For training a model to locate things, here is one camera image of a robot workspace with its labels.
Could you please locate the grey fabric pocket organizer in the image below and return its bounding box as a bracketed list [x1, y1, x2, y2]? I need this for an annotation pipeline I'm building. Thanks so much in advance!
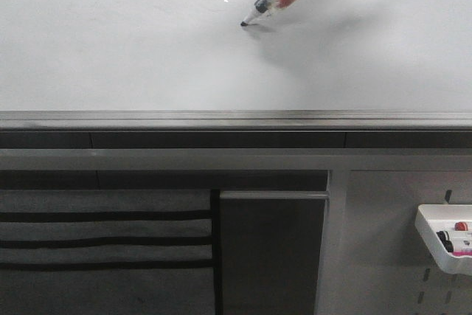
[1, 190, 220, 314]

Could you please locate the white whiteboard with metal frame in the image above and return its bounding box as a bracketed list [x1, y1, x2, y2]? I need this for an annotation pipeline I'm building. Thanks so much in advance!
[1, 0, 471, 130]

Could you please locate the black capped marker upper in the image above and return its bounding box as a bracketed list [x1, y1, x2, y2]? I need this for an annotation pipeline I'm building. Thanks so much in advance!
[437, 230, 472, 241]

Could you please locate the dark grey panel with rail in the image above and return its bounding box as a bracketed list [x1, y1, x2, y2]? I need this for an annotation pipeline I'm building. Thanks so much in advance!
[221, 190, 327, 314]

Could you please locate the white plastic marker tray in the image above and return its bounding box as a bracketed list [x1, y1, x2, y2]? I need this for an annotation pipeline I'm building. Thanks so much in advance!
[415, 204, 471, 275]

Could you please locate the white pegboard panel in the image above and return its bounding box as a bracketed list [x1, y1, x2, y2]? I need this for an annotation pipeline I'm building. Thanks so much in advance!
[316, 170, 471, 314]

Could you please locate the black capped marker pink label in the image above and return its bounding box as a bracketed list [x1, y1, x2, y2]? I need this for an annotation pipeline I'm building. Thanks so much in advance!
[442, 239, 472, 257]

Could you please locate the red capped marker in tray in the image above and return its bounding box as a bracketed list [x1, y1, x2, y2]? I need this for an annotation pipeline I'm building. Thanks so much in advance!
[454, 221, 470, 232]

